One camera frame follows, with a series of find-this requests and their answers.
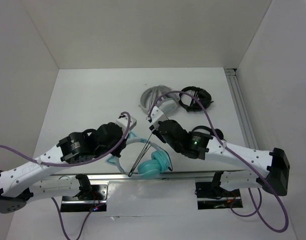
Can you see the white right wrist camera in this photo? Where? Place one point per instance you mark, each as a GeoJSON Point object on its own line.
{"type": "Point", "coordinates": [156, 115]}

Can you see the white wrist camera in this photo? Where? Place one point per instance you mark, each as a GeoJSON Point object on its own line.
{"type": "Point", "coordinates": [156, 115]}
{"type": "Point", "coordinates": [127, 123]}

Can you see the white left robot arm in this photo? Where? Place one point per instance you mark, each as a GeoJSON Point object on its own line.
{"type": "Point", "coordinates": [29, 182]}

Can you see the thin black headset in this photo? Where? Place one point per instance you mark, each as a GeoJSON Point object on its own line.
{"type": "Point", "coordinates": [210, 131]}

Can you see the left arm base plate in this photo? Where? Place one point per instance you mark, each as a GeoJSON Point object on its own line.
{"type": "Point", "coordinates": [95, 201]}

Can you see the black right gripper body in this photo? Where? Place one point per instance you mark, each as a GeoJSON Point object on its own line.
{"type": "Point", "coordinates": [176, 147]}

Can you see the aluminium right side rails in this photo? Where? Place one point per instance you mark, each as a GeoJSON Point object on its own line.
{"type": "Point", "coordinates": [243, 117]}

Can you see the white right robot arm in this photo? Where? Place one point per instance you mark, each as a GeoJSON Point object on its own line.
{"type": "Point", "coordinates": [207, 147]}

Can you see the teal white cat-ear headphones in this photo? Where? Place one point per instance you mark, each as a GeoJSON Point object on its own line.
{"type": "Point", "coordinates": [159, 163]}

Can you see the aluminium table edge rail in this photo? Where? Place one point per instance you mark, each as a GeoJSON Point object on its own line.
{"type": "Point", "coordinates": [201, 176]}

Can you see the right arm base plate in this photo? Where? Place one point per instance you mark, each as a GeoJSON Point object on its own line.
{"type": "Point", "coordinates": [210, 198]}

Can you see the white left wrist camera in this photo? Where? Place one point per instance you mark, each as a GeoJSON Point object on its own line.
{"type": "Point", "coordinates": [127, 123]}

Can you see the white grey gaming headset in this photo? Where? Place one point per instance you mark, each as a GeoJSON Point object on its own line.
{"type": "Point", "coordinates": [167, 104]}

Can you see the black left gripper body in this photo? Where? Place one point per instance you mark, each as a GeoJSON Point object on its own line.
{"type": "Point", "coordinates": [105, 150]}

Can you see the black gaming headset with mic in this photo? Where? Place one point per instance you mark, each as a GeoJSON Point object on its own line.
{"type": "Point", "coordinates": [200, 94]}

